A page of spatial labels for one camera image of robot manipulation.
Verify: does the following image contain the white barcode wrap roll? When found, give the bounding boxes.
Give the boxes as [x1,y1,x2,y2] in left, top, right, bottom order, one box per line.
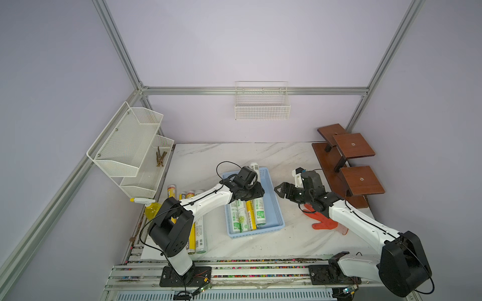
[195,217,207,253]

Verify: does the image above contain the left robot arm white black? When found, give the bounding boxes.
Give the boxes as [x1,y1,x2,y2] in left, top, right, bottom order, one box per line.
[148,166,264,276]

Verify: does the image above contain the white mesh shelf basket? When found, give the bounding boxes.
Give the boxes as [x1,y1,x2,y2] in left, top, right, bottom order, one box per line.
[86,102,163,178]
[120,135,174,199]

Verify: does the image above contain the brown clips in basket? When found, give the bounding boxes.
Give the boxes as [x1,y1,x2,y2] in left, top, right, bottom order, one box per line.
[156,147,168,167]

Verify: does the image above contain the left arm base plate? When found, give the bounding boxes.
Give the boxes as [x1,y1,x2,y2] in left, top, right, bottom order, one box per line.
[159,266,212,288]

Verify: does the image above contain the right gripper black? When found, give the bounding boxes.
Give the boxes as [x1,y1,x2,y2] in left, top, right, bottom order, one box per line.
[274,182,313,204]

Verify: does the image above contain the upper white mesh shelf basket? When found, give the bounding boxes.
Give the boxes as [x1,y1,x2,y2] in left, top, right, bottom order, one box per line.
[86,102,163,178]

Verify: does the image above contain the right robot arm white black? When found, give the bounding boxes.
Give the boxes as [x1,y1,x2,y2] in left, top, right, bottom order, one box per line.
[274,168,433,297]

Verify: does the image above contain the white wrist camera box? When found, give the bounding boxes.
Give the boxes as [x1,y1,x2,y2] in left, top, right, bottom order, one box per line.
[292,168,305,188]

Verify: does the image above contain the light blue plastic basket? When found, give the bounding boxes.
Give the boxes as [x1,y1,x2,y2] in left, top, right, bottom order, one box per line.
[221,167,286,240]

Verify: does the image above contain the lower white mesh shelf basket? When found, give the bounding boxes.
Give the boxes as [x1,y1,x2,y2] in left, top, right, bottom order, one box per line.
[120,135,174,199]

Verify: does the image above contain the red rubber glove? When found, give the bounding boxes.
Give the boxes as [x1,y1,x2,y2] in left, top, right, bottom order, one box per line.
[302,204,338,230]

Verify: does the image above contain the white wire wall basket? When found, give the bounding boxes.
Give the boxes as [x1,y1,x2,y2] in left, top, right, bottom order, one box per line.
[235,81,291,120]

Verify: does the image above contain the yellow red chef wrap roll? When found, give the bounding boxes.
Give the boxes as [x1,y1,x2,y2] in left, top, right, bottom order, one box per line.
[187,191,196,255]

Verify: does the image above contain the white green grape wrap roll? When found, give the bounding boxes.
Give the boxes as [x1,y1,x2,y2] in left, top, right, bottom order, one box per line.
[236,200,251,233]

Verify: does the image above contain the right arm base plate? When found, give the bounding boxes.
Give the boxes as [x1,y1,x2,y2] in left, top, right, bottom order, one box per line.
[308,265,362,285]

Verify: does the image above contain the brown wooden tiered stand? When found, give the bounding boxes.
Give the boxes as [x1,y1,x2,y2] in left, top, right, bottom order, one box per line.
[312,124,385,209]

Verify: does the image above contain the yellow icon wrap roll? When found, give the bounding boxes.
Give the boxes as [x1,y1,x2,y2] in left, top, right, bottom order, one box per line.
[167,184,177,224]

